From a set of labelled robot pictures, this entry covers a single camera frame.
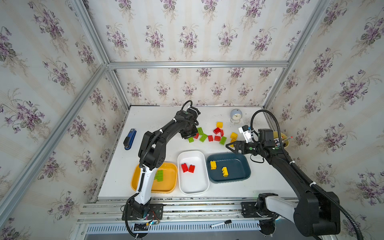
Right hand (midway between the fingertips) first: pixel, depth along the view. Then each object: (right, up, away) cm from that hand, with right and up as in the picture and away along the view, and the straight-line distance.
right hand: (230, 146), depth 80 cm
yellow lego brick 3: (-1, +11, +27) cm, 30 cm away
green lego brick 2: (-22, +2, +13) cm, 25 cm away
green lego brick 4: (-15, +6, +25) cm, 29 cm away
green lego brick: (-42, -18, +4) cm, 46 cm away
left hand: (-20, +5, +15) cm, 26 cm away
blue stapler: (-62, +2, +15) cm, 64 cm away
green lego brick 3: (-13, +2, +22) cm, 26 cm away
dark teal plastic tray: (+1, -14, +9) cm, 17 cm away
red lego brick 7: (0, +5, +23) cm, 23 cm away
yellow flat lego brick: (+7, +1, +20) cm, 22 cm away
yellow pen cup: (+30, +3, +9) cm, 31 cm away
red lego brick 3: (-17, +3, +22) cm, 28 cm away
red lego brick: (-21, -14, +7) cm, 26 cm away
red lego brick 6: (-3, +7, +25) cm, 26 cm away
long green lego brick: (-39, -18, +4) cm, 43 cm away
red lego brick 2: (-25, -13, +6) cm, 29 cm away
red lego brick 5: (-3, +2, +22) cm, 23 cm away
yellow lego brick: (-2, -15, +4) cm, 16 cm away
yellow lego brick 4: (+8, +3, +21) cm, 22 cm away
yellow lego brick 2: (-8, -12, +6) cm, 16 cm away
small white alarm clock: (+11, +18, +28) cm, 35 cm away
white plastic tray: (-18, -20, +1) cm, 27 cm away
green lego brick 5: (0, 0, +21) cm, 21 cm away
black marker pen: (-5, -35, -9) cm, 36 cm away
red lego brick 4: (-8, +2, +21) cm, 23 cm away
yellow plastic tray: (-34, -22, +2) cm, 40 cm away
